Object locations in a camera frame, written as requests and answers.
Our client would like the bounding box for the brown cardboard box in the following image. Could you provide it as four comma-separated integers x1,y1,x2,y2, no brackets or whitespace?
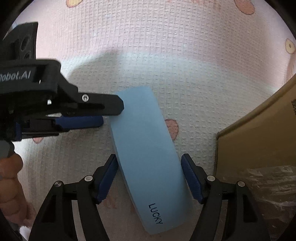
215,77,295,240

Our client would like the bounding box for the pink cartoon bed sheet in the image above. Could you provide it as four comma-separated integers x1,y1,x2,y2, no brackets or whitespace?
13,1,295,240

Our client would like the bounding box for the left hand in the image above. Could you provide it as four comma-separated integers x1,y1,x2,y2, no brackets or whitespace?
0,154,27,225

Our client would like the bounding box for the light blue lucky case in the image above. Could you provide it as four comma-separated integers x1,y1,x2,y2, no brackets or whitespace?
109,86,192,235

